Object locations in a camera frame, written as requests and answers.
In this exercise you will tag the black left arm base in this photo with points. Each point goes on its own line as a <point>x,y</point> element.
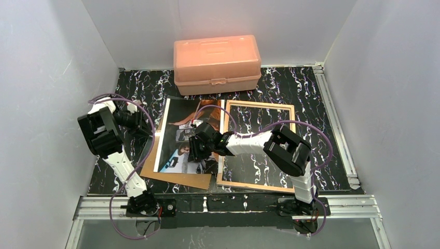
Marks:
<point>147,205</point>

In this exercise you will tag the translucent orange plastic box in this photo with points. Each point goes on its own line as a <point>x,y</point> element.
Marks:
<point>216,65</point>

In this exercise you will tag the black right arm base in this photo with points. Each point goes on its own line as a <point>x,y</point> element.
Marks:
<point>293,207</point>

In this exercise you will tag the brown cardboard backing board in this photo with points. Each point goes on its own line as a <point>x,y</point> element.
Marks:
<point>201,181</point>

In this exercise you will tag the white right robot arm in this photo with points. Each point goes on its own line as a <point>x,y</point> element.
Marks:
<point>288,151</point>

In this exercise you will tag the printed photo with white border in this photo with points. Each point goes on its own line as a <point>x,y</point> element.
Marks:
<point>178,137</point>

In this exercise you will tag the white wooden picture frame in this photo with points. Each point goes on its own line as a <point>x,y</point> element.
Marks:
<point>251,168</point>

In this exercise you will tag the aluminium right side rail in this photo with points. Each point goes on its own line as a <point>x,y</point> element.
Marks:
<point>342,145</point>

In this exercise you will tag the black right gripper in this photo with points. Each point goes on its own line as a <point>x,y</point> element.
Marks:
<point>196,148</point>

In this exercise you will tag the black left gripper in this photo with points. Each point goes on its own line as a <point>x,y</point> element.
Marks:
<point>139,124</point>

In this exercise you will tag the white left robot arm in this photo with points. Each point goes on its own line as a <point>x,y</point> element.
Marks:
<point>101,128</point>

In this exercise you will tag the aluminium rail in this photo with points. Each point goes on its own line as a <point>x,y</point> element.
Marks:
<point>337,206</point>
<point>342,145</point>

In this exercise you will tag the aluminium front rail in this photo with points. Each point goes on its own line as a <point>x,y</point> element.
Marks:
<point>337,206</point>

